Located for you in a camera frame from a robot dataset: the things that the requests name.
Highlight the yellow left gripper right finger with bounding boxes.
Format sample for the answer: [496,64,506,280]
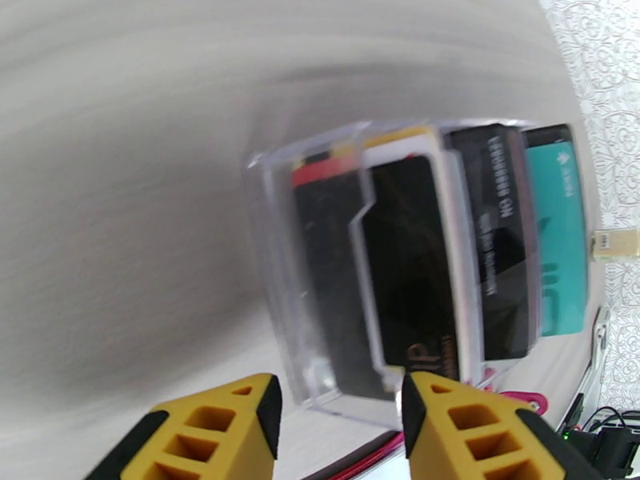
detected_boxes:
[401,370,594,480]

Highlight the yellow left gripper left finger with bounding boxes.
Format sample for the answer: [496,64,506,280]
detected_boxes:
[98,372,285,480]

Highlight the red leather card holder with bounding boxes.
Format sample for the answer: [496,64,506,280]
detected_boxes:
[299,388,550,480]

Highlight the teal card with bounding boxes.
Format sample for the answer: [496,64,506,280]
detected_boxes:
[522,124,589,338]

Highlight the black card red edge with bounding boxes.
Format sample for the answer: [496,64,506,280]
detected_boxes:
[291,153,366,400]

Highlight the black gold VIP card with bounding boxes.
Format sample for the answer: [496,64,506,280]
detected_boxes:
[357,154,461,385]

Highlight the black card white print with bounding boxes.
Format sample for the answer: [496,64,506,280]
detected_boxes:
[445,124,538,362]

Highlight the small beige block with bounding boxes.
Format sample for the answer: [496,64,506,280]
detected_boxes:
[589,227,640,265]

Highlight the aluminium rail frame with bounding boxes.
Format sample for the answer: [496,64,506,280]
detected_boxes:
[570,306,614,434]

